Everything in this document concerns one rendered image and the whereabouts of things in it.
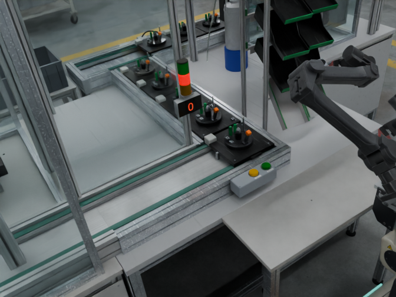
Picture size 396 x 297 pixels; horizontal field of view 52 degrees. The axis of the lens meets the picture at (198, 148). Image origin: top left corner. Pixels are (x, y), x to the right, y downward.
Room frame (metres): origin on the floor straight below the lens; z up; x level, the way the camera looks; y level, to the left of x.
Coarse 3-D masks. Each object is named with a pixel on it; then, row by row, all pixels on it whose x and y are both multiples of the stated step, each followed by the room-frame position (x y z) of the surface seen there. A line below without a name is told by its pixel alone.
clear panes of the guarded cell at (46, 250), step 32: (0, 32) 0.97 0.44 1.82; (0, 64) 0.96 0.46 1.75; (0, 96) 0.94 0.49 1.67; (0, 128) 0.93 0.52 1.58; (32, 128) 0.96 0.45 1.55; (0, 160) 0.91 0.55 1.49; (32, 160) 0.95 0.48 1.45; (0, 192) 0.89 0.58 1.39; (32, 192) 0.93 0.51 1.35; (0, 224) 0.87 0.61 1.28; (32, 224) 0.91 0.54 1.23; (64, 224) 0.95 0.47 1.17; (0, 256) 0.85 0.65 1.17; (32, 256) 0.89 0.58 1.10; (64, 256) 0.93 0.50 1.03; (0, 288) 0.83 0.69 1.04; (32, 288) 0.87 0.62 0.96
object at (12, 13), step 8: (8, 0) 1.31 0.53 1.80; (8, 8) 1.31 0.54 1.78; (16, 16) 1.31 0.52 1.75; (16, 24) 1.31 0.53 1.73; (16, 32) 1.30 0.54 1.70; (24, 40) 1.31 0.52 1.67; (24, 48) 1.31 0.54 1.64; (24, 56) 1.30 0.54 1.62; (32, 64) 1.31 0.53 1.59; (32, 72) 1.31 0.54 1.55; (40, 88) 1.31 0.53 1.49; (40, 96) 1.30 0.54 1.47; (48, 104) 1.31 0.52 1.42; (48, 112) 1.31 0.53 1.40; (48, 120) 1.30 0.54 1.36; (56, 128) 1.31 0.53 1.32; (56, 136) 1.31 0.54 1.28; (64, 152) 1.31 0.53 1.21; (64, 160) 1.31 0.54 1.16; (72, 176) 1.31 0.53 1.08; (72, 184) 1.30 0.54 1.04; (80, 192) 1.31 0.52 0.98
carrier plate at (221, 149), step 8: (232, 128) 1.68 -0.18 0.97; (240, 128) 1.67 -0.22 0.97; (248, 128) 1.66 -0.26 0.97; (216, 136) 1.63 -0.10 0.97; (224, 136) 1.62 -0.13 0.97; (256, 136) 1.59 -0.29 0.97; (216, 144) 1.56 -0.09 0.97; (224, 144) 1.55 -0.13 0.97; (256, 144) 1.52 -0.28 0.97; (264, 144) 1.52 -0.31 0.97; (272, 144) 1.51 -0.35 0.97; (224, 152) 1.49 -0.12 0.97; (232, 152) 1.49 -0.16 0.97; (240, 152) 1.48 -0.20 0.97; (248, 152) 1.47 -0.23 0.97; (256, 152) 1.47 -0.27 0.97; (232, 160) 1.43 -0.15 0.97; (240, 160) 1.42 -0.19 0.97
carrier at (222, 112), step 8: (216, 104) 1.92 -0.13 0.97; (200, 112) 1.81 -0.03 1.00; (208, 112) 1.77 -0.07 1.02; (224, 112) 1.83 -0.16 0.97; (192, 120) 1.79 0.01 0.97; (200, 120) 1.74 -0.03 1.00; (208, 120) 1.74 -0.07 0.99; (216, 120) 1.73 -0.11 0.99; (224, 120) 1.76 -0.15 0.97; (240, 120) 1.74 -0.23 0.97; (192, 128) 1.71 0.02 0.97; (200, 128) 1.71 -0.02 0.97; (208, 128) 1.70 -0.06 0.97; (216, 128) 1.69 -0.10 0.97; (224, 128) 1.69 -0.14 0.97; (200, 136) 1.64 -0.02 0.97
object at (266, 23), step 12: (240, 0) 1.84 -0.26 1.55; (264, 0) 1.70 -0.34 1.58; (240, 12) 1.84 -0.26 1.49; (264, 12) 1.70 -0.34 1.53; (240, 24) 1.85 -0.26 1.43; (264, 24) 1.70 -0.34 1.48; (240, 36) 1.84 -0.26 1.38; (264, 36) 1.70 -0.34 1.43; (240, 48) 1.84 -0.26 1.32; (264, 48) 1.70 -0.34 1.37; (240, 60) 1.85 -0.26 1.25; (264, 60) 1.70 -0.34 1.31; (264, 72) 1.70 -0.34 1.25; (264, 84) 1.70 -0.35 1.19; (264, 96) 1.70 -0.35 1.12; (264, 108) 1.69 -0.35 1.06; (264, 120) 1.69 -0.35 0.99
